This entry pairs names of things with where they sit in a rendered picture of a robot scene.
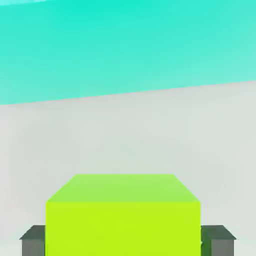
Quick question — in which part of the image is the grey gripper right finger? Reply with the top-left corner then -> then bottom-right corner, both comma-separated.
200,224 -> 238,256

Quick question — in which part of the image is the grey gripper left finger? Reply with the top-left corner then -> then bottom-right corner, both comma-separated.
18,224 -> 47,256

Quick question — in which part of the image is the small lime green cube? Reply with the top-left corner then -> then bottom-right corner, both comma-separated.
45,173 -> 202,256

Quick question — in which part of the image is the large turquoise box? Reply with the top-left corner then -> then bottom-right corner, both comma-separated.
0,0 -> 256,106

